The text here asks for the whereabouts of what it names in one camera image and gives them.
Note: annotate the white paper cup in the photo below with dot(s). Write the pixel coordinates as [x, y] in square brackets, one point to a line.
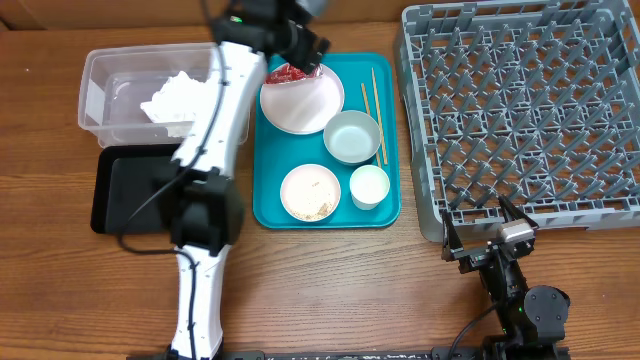
[369, 185]

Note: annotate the teal plastic tray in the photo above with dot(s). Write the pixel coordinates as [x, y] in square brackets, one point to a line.
[325, 154]

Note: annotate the clear plastic bin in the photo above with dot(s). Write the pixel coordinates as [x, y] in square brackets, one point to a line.
[116, 81]

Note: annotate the pinkish small bowl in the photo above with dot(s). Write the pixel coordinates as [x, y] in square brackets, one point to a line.
[310, 193]

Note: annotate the red foil wrapper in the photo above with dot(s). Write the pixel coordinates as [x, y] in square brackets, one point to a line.
[288, 74]

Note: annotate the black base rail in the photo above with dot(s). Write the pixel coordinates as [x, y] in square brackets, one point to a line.
[436, 353]

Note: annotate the white napkin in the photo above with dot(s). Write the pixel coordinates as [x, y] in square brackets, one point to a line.
[180, 103]

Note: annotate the wooden chopstick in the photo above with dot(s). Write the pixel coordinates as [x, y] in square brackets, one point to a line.
[367, 109]
[379, 117]

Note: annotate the right wooden chopstick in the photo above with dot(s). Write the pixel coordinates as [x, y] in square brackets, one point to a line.
[379, 117]

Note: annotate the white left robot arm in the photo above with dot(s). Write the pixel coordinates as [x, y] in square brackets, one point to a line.
[202, 206]

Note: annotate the grey-white bowl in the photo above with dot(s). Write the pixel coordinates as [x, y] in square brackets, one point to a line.
[352, 137]

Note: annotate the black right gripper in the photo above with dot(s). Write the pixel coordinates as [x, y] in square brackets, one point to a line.
[474, 257]

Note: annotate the left wooden chopstick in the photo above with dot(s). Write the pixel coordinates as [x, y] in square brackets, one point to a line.
[367, 109]

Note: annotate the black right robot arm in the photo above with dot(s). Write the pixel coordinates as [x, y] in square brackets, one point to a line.
[532, 318]

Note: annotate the grey dishwasher rack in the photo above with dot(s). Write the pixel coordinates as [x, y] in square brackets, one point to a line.
[535, 101]

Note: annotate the white flat plate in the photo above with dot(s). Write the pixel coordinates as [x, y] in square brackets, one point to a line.
[303, 107]

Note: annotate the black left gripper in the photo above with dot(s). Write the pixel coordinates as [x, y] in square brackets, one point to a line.
[296, 56]

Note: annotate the black plastic tray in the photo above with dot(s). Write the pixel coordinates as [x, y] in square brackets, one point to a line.
[126, 177]

